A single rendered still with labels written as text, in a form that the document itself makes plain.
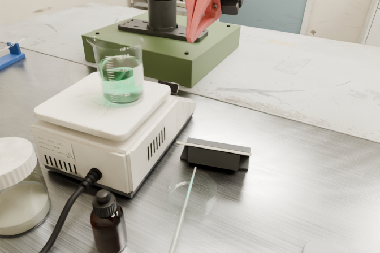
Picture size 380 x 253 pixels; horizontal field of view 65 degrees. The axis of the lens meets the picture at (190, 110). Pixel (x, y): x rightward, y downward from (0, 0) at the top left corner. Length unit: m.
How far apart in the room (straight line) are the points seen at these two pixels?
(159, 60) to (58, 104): 0.27
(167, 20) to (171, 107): 0.32
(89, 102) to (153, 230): 0.16
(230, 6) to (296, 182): 0.26
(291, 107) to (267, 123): 0.08
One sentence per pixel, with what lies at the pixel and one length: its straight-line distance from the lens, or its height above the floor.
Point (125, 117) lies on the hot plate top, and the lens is 0.32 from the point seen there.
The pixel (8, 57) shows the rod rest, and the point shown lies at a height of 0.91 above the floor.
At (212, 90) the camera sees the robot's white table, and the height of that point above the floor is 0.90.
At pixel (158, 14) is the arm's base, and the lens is 0.66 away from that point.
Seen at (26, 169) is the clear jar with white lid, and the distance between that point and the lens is 0.31.
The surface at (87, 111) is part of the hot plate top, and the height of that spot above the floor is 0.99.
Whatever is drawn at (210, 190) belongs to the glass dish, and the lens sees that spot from 0.36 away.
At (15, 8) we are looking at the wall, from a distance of 2.08.
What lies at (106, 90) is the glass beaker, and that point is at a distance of 0.34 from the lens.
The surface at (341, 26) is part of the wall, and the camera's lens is 3.26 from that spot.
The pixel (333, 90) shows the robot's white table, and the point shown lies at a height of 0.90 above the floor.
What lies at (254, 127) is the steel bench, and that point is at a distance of 0.47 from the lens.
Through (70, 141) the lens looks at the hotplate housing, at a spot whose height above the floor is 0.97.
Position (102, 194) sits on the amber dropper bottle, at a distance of 0.27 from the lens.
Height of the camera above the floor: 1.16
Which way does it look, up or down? 32 degrees down
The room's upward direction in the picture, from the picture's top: 2 degrees clockwise
